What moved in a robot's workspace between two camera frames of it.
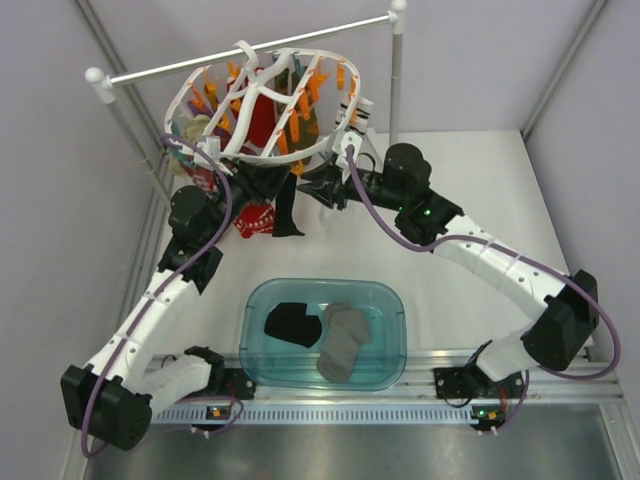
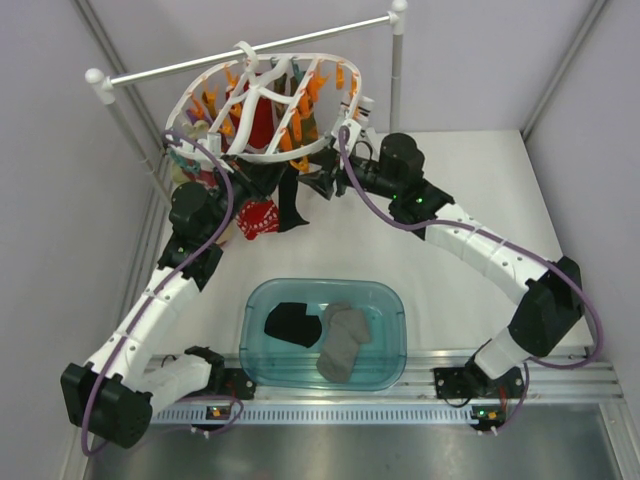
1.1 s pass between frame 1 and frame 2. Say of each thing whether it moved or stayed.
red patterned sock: stayed
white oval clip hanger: stayed
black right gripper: moved
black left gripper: stayed
